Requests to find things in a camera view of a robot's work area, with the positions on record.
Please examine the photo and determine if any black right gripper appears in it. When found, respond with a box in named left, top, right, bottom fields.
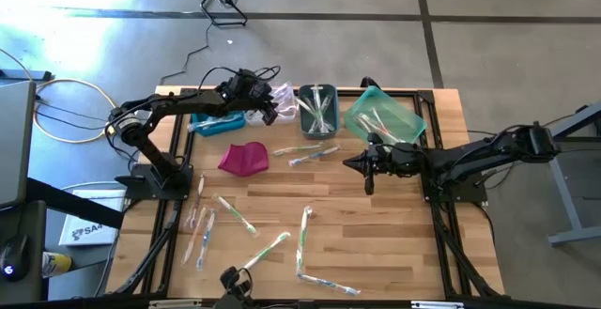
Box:
left=343, top=131, right=424, bottom=196

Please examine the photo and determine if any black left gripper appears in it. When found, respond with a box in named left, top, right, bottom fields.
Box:
left=223, top=70, right=279, bottom=127

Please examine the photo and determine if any blue toothbrush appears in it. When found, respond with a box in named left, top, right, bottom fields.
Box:
left=286, top=145, right=342, bottom=168
left=187, top=115, right=245, bottom=131
left=296, top=272, right=362, bottom=297
left=195, top=210, right=217, bottom=271
left=213, top=112, right=246, bottom=125

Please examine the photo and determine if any white translucent bin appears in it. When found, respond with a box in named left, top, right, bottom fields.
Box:
left=243, top=83, right=300, bottom=127

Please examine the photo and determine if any magenta plastic bin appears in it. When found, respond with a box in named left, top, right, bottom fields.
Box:
left=217, top=141, right=270, bottom=178

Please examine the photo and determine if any light green translucent bin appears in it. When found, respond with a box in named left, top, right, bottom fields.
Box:
left=344, top=85, right=427, bottom=146

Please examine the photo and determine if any blue plastic bin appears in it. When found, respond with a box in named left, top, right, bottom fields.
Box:
left=190, top=110, right=248, bottom=137

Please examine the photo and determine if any dark teal plastic bin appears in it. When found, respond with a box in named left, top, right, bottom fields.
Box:
left=298, top=84, right=341, bottom=140

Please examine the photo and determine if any black looped object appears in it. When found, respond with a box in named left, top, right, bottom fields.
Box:
left=219, top=265, right=255, bottom=309

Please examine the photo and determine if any grey metal table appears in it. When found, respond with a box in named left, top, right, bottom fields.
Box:
left=517, top=100, right=601, bottom=247

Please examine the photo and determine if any white cardboard box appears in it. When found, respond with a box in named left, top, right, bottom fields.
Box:
left=57, top=188, right=128, bottom=247

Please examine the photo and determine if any yellow can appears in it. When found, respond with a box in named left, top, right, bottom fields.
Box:
left=40, top=251, right=73, bottom=279

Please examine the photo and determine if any black computer mouse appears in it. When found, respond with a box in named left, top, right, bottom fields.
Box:
left=0, top=233, right=30, bottom=283

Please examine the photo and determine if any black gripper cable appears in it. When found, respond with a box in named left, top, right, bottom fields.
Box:
left=196, top=64, right=283, bottom=94

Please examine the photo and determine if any black floor cable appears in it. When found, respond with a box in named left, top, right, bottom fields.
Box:
left=159, top=22, right=212, bottom=87

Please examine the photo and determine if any silver aluminium bracket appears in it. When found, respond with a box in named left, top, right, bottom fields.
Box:
left=148, top=299, right=204, bottom=309
left=410, top=301, right=466, bottom=309

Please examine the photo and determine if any beige cable loop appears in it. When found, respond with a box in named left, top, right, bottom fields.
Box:
left=31, top=77, right=118, bottom=145

